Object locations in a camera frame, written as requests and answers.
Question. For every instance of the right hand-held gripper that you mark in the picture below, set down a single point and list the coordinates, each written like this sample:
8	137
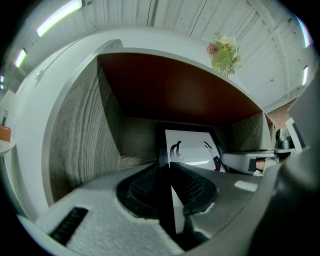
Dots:
295	137

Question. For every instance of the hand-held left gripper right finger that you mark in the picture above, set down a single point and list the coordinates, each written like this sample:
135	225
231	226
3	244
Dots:
232	192

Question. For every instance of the orange wooden box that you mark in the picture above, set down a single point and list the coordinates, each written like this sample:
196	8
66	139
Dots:
5	133

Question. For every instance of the grey wall hanging fixture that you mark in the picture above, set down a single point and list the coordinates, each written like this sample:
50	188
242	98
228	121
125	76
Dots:
39	75

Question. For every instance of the white round pedestal table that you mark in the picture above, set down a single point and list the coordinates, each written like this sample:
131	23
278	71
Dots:
6	148

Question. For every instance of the grey wooden desk shelf unit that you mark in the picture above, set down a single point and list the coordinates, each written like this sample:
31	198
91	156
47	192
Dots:
82	140

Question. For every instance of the artificial flower bouquet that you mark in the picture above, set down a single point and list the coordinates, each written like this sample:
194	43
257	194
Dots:
223	55

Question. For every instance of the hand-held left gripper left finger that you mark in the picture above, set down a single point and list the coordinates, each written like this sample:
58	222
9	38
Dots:
95	200

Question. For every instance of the ceiling light tube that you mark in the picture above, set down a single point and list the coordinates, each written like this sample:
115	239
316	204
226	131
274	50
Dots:
305	75
20	58
60	17
304	31

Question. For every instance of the framed deer picture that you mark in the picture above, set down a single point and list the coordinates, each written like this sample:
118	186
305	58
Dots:
190	145

